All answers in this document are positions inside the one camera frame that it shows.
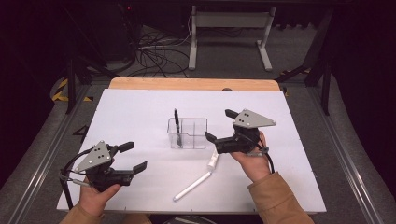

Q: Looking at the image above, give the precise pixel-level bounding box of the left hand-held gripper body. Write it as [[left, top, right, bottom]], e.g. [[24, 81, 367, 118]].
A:
[[74, 140, 136, 192]]

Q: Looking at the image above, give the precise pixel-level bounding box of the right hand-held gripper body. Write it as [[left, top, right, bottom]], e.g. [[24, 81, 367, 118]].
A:
[[214, 108, 277, 155]]

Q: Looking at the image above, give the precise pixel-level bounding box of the clear plastic pen holder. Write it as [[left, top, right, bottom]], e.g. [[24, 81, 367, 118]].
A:
[[166, 117, 209, 150]]

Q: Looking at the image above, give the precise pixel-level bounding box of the white marker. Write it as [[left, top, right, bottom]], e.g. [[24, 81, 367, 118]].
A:
[[207, 149, 220, 171]]

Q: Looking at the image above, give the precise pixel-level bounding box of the black pen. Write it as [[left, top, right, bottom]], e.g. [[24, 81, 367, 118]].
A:
[[173, 107, 183, 147]]

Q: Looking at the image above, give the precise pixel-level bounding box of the white pen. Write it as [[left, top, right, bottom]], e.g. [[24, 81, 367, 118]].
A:
[[172, 171, 213, 203]]

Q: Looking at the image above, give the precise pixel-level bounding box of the person's left hand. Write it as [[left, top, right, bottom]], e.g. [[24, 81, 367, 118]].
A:
[[78, 183, 122, 217]]

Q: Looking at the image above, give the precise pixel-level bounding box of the person's right hand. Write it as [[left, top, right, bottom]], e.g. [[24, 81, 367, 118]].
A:
[[230, 130, 272, 183]]

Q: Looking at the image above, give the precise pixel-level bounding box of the white board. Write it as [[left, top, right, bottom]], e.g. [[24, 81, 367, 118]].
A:
[[56, 88, 327, 215]]

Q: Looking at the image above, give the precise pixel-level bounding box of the yellow black hazard tape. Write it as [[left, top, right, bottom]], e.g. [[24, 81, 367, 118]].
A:
[[50, 77, 94, 103]]

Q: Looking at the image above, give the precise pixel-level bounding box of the black tripod stand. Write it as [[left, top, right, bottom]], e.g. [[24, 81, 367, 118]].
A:
[[60, 6, 120, 115], [275, 8, 334, 116]]

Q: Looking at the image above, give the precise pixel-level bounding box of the grey metal stand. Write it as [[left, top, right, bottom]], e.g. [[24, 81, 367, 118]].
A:
[[188, 5, 277, 73]]

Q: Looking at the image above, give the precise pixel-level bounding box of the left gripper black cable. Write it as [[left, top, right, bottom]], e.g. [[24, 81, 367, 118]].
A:
[[59, 147, 94, 210]]

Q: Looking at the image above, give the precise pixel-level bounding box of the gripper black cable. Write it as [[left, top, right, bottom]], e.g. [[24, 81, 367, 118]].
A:
[[246, 133, 276, 175], [59, 147, 94, 210]]

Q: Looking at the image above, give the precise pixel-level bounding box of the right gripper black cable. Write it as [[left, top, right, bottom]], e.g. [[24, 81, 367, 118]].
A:
[[246, 133, 276, 175]]

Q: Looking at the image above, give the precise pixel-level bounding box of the grey metal rail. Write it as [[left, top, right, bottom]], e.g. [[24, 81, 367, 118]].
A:
[[6, 84, 92, 224], [306, 85, 387, 224]]

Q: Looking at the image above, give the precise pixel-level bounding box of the bundle of black floor cables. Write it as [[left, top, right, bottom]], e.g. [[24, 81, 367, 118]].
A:
[[124, 24, 192, 78]]

